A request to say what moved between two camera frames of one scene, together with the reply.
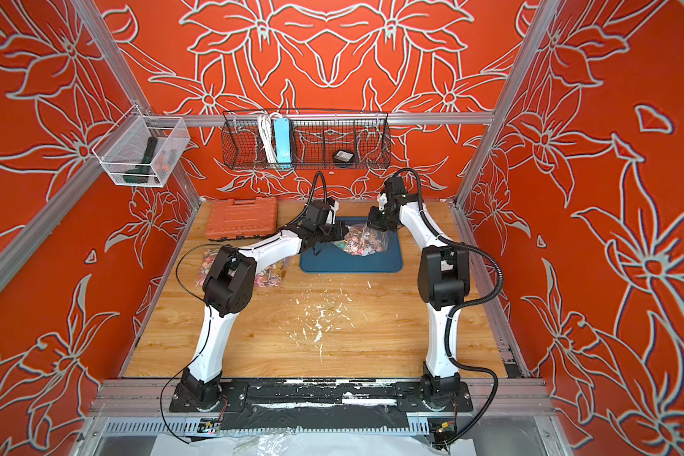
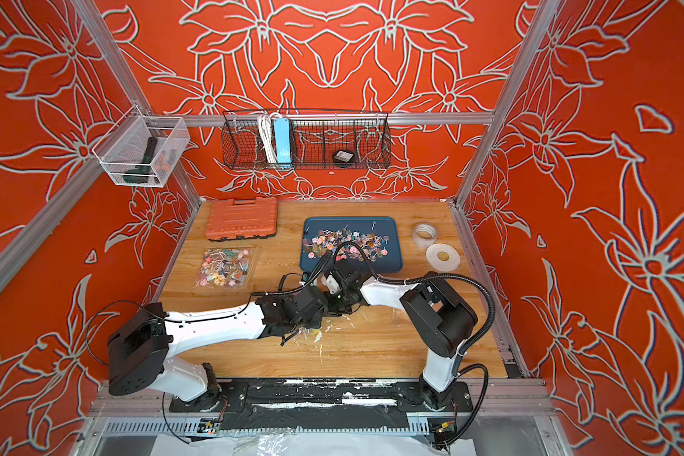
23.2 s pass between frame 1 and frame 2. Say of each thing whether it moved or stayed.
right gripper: moved
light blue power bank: stayed
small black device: stayed
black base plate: stayed
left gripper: moved
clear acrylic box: stayed
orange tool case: stayed
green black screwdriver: stayed
